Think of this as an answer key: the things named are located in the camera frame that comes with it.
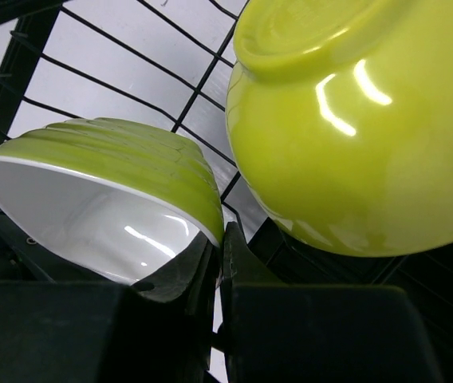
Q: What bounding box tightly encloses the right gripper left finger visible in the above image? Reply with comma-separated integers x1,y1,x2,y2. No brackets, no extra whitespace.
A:
0,239,215,382

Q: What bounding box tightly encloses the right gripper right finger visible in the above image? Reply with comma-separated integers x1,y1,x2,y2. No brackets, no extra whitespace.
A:
220,222,443,382

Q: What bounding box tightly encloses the white square bowl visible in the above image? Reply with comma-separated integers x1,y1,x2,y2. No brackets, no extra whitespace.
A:
0,118,224,285

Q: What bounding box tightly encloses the green bowl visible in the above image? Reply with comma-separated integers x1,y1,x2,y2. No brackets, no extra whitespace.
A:
226,1,453,257

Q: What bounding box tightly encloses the black dish rack tray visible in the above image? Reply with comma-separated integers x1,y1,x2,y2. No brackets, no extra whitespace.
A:
248,219,453,382

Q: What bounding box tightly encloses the black wire plate rack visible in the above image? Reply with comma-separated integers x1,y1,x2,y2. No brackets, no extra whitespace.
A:
0,1,266,239

